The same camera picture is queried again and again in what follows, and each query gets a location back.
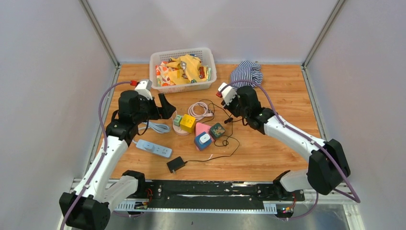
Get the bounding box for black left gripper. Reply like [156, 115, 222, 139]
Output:
[133, 93, 175, 125]

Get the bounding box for green USB charger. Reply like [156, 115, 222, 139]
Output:
[173, 115, 182, 127]

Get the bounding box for yellow cube socket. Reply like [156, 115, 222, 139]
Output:
[180, 114, 196, 133]

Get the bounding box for dark green adapter plug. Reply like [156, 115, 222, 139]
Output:
[209, 123, 226, 140]

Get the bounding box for pink triangular power strip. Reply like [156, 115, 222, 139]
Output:
[195, 122, 211, 136]

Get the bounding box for light blue charger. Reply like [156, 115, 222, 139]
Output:
[144, 142, 154, 151]

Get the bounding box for white cube charger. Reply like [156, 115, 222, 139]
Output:
[199, 133, 211, 144]

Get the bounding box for black power adapter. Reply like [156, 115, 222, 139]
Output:
[167, 156, 186, 173]

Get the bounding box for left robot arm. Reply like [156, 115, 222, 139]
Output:
[59, 90, 176, 230]

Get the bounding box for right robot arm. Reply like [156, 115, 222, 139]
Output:
[217, 83, 350, 200]

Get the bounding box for round pink power strip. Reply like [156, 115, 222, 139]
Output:
[172, 121, 189, 136]

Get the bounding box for blue white striped cloth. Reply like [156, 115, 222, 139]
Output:
[230, 61, 263, 90]

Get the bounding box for white power strip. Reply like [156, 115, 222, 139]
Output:
[135, 139, 173, 158]

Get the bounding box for yellow patterned clothes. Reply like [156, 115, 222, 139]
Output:
[155, 54, 211, 87]

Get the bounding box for white plastic basket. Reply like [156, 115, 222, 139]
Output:
[149, 47, 217, 93]

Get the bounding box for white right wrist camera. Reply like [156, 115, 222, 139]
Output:
[216, 82, 237, 105]

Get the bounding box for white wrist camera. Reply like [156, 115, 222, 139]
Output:
[216, 82, 237, 105]
[135, 79, 153, 100]

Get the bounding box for grey power strip cable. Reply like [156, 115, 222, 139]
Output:
[131, 121, 172, 143]

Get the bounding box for coiled pink cable with plug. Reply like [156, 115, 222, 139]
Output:
[188, 101, 214, 121]

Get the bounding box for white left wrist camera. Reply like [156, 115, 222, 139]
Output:
[135, 79, 153, 100]

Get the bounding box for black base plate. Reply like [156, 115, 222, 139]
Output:
[127, 180, 305, 210]

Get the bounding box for aluminium frame rail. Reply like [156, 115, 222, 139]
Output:
[79, 0, 120, 69]

